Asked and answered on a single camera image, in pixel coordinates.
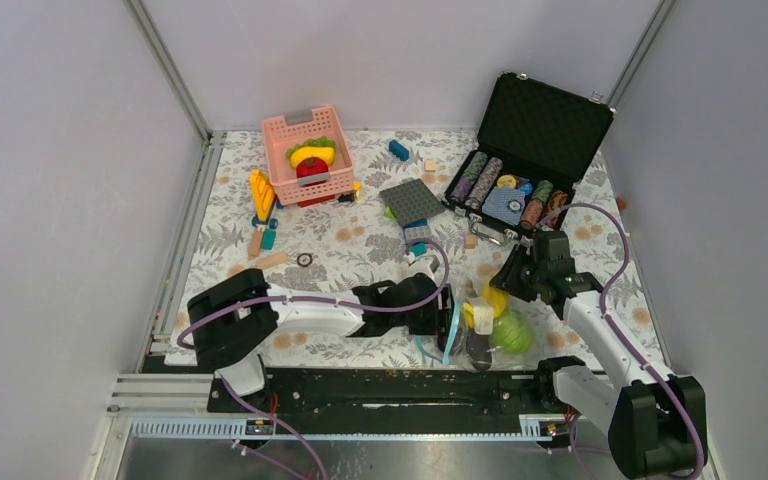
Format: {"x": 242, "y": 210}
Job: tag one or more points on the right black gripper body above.
{"x": 521, "y": 275}

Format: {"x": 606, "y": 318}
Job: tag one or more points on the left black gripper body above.
{"x": 431, "y": 320}

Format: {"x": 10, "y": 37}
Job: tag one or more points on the clear zip top bag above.
{"x": 450, "y": 349}

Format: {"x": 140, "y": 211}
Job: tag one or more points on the yellow fake mango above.
{"x": 327, "y": 155}

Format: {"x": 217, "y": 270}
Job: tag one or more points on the red fake apple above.
{"x": 312, "y": 171}

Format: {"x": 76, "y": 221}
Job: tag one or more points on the green fake grapes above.
{"x": 320, "y": 142}

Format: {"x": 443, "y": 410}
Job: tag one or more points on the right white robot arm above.
{"x": 655, "y": 421}

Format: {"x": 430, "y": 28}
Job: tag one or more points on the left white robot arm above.
{"x": 230, "y": 320}

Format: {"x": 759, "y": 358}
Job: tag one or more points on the purple fake eggplant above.
{"x": 479, "y": 350}

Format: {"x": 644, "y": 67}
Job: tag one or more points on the yellow fake banana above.
{"x": 481, "y": 306}

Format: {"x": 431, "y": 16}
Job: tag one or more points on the green fake cabbage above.
{"x": 512, "y": 334}

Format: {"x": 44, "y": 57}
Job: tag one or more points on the teal toy block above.
{"x": 418, "y": 249}

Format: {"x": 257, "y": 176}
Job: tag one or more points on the grey lego brick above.
{"x": 416, "y": 232}

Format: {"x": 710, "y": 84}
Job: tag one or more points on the grey lego baseplate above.
{"x": 412, "y": 201}

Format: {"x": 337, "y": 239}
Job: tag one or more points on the black poker chip case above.
{"x": 538, "y": 132}

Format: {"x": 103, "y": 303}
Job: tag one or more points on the blue toy brick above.
{"x": 398, "y": 150}

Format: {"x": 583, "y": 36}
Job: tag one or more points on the red toy brick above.
{"x": 315, "y": 201}

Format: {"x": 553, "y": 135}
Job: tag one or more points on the wooden plank block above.
{"x": 272, "y": 260}

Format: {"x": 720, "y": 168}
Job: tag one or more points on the pink plastic basket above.
{"x": 283, "y": 132}

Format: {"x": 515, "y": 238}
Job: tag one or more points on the yellow toy block stack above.
{"x": 264, "y": 196}

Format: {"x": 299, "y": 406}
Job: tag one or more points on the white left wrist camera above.
{"x": 426, "y": 265}

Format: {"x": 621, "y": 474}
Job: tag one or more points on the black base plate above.
{"x": 394, "y": 402}

